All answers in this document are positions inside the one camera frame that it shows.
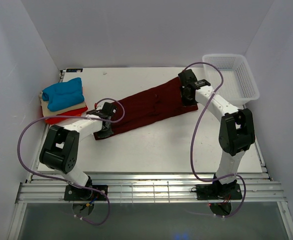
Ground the dark red t shirt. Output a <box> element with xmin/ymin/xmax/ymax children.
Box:
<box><xmin>93</xmin><ymin>76</ymin><xmax>199</xmax><ymax>141</ymax></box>

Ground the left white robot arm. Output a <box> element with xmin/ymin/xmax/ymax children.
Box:
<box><xmin>39</xmin><ymin>102</ymin><xmax>118</xmax><ymax>200</ymax></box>

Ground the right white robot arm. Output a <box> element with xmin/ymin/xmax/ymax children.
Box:
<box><xmin>178</xmin><ymin>69</ymin><xmax>256</xmax><ymax>199</ymax></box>

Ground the red-orange folded t shirt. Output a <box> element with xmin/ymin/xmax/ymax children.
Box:
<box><xmin>43</xmin><ymin>104</ymin><xmax>88</xmax><ymax>125</ymax></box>

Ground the white plastic basket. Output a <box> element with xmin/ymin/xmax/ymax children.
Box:
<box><xmin>202</xmin><ymin>54</ymin><xmax>260</xmax><ymax>106</ymax></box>

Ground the blue folded t shirt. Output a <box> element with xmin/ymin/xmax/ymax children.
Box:
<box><xmin>41</xmin><ymin>77</ymin><xmax>85</xmax><ymax>112</ymax></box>

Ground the beige folded t shirt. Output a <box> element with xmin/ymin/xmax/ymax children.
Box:
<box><xmin>39</xmin><ymin>91</ymin><xmax>88</xmax><ymax>117</ymax></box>

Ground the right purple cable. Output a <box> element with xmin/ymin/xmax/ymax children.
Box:
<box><xmin>182</xmin><ymin>62</ymin><xmax>247</xmax><ymax>219</ymax></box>

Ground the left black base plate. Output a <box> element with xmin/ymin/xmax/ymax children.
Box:
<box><xmin>63</xmin><ymin>185</ymin><xmax>107</xmax><ymax>202</ymax></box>

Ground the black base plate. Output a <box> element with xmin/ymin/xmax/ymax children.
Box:
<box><xmin>190</xmin><ymin>183</ymin><xmax>243</xmax><ymax>200</ymax></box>
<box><xmin>63</xmin><ymin>185</ymin><xmax>107</xmax><ymax>202</ymax></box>

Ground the aluminium rail frame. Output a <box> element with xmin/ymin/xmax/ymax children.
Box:
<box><xmin>10</xmin><ymin>69</ymin><xmax>293</xmax><ymax>240</ymax></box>

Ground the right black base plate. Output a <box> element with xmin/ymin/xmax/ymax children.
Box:
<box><xmin>190</xmin><ymin>183</ymin><xmax>243</xmax><ymax>200</ymax></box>

